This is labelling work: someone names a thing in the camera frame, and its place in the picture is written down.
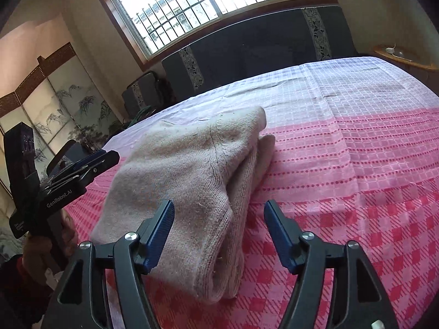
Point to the painted folding screen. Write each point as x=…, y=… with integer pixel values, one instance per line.
x=68, y=109

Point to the dark upholstered chair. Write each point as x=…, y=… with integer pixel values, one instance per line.
x=144, y=92

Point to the black office chair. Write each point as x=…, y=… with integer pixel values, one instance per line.
x=68, y=152

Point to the wood-framed window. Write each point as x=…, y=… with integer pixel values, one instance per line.
x=192, y=7

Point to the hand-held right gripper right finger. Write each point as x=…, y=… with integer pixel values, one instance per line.
x=277, y=236

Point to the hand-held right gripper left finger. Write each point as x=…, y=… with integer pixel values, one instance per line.
x=161, y=236

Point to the pink checkered blanket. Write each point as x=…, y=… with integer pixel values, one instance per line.
x=343, y=161

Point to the person's left forearm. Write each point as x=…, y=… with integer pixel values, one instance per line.
x=13, y=281

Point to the beige knit sweater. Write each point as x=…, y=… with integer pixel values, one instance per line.
x=192, y=178

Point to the person's left hand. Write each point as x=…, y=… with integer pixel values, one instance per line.
x=68, y=236

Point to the wooden bedside table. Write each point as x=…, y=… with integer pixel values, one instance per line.
x=404, y=58

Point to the dark upholstered headboard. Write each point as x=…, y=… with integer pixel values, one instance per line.
x=257, y=51

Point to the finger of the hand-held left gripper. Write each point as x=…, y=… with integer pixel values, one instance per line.
x=103, y=168
x=92, y=156

